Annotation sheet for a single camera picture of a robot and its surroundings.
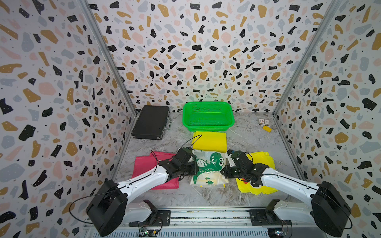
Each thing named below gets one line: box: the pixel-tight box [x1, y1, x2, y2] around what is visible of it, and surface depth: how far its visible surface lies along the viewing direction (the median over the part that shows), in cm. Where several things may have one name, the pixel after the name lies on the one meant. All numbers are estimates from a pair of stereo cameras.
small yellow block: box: [262, 125, 273, 133], surface depth 115 cm
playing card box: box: [257, 118, 271, 127], surface depth 118 cm
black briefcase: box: [131, 105, 173, 141], surface depth 112 cm
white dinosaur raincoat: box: [190, 149, 229, 186], surface depth 85 cm
